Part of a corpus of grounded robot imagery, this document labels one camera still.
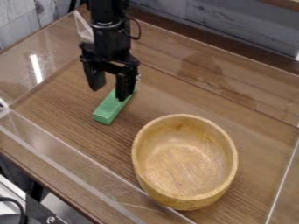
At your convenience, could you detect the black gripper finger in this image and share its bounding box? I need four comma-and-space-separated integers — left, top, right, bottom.
117, 73, 137, 102
83, 62, 107, 91

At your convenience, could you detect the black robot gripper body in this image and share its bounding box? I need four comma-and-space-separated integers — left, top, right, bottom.
79, 21, 142, 80

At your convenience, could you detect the green rectangular block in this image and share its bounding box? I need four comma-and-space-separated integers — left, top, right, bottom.
93, 90, 134, 125

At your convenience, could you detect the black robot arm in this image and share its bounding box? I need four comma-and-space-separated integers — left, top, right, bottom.
79, 0, 141, 102

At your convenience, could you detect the brown wooden bowl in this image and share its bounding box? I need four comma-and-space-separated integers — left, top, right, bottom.
131, 114, 239, 211

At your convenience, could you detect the black metal bracket with screw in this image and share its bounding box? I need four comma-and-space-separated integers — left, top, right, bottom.
26, 195, 67, 224

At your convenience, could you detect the black cable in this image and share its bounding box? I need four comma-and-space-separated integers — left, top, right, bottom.
0, 197, 29, 224

